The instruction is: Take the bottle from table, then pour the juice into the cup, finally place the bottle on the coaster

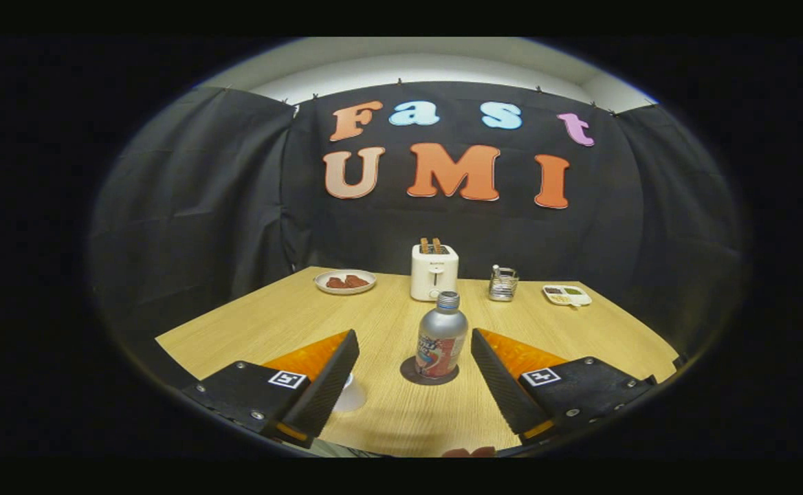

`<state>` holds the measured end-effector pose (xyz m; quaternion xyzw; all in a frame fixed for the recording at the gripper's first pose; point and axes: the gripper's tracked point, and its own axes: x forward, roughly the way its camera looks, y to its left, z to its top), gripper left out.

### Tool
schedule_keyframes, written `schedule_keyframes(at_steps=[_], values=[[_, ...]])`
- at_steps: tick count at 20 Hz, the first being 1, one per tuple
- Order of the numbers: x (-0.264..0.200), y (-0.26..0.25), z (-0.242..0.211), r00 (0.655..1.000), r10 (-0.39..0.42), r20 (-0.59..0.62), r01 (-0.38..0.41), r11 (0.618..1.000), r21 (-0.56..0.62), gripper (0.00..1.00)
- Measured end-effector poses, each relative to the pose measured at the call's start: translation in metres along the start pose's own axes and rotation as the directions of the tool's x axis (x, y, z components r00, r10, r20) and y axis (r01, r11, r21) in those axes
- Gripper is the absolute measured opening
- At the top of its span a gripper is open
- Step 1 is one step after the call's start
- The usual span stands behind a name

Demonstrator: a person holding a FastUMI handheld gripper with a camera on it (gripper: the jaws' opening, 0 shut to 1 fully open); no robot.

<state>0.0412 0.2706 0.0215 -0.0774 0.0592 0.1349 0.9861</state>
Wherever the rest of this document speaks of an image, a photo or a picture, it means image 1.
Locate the dark brown round coaster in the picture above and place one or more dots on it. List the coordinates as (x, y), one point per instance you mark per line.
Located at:
(407, 372)

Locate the small black block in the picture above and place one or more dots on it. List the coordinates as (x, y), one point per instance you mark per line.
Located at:
(680, 360)

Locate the white toaster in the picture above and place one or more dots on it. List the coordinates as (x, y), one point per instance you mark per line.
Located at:
(434, 275)

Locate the white plate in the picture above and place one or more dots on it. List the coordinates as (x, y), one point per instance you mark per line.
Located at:
(345, 291)

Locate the white compartment tray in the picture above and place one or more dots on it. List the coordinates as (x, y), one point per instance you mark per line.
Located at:
(566, 295)

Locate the wooden table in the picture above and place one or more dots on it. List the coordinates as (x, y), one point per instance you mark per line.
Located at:
(388, 316)

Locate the brown food piece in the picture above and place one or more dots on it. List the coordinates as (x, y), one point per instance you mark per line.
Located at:
(335, 282)
(357, 280)

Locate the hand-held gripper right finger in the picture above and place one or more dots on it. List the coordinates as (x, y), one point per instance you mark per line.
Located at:
(501, 385)

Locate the silver juice bottle pink label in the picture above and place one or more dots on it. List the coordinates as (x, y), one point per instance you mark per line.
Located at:
(441, 330)

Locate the white cup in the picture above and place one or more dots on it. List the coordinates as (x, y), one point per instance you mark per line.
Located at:
(352, 399)

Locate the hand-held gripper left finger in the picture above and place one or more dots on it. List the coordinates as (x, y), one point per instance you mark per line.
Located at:
(326, 385)

